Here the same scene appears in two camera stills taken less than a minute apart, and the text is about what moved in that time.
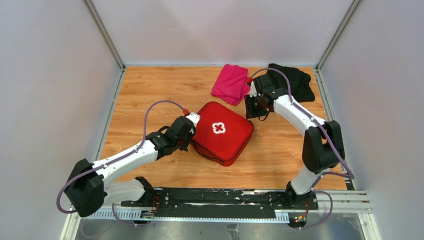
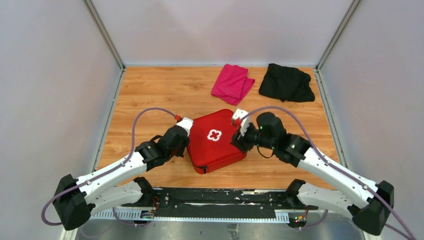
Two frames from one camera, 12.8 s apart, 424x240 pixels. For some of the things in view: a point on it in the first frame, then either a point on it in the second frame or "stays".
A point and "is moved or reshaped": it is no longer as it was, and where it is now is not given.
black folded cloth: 301,90 stays
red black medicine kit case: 222,133 is moved or reshaped
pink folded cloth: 232,84 stays
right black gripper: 250,113 to 240,139
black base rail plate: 216,203 stays
